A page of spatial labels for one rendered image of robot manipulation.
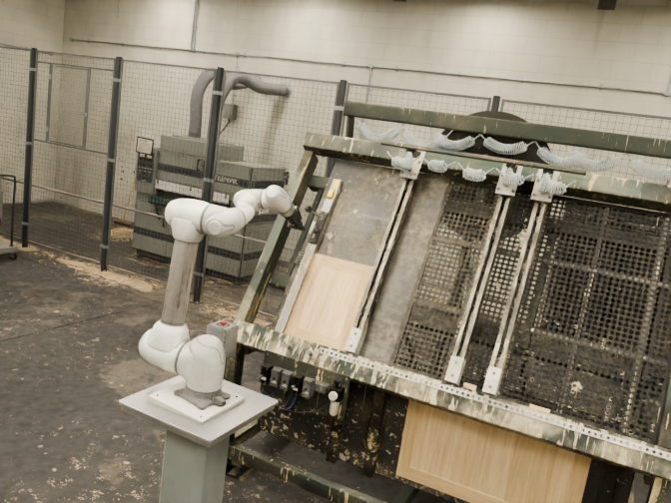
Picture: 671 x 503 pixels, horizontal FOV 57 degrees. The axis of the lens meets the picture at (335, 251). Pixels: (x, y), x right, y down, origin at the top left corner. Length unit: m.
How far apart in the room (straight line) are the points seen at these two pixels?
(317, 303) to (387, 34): 5.75
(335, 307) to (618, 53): 5.40
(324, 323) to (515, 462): 1.17
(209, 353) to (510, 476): 1.61
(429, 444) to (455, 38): 5.88
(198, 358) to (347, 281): 1.02
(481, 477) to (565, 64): 5.57
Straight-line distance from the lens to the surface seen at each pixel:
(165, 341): 2.78
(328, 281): 3.38
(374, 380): 3.12
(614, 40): 7.93
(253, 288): 3.49
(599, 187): 3.32
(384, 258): 3.28
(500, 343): 3.07
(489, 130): 3.90
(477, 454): 3.34
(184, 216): 2.66
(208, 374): 2.72
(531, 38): 8.06
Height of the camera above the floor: 1.98
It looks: 11 degrees down
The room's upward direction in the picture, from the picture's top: 8 degrees clockwise
